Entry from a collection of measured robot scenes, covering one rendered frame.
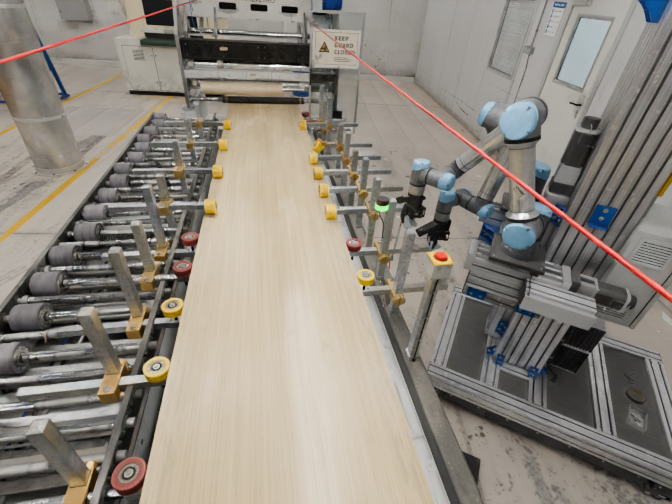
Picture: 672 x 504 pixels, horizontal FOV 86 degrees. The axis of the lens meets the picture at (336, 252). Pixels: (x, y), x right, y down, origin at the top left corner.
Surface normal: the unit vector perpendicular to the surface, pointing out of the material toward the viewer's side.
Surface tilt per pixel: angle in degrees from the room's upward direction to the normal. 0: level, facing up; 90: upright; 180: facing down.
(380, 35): 90
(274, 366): 0
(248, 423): 0
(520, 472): 0
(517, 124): 83
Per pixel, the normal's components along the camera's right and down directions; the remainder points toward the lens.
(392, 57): 0.07, 0.59
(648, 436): 0.06, -0.80
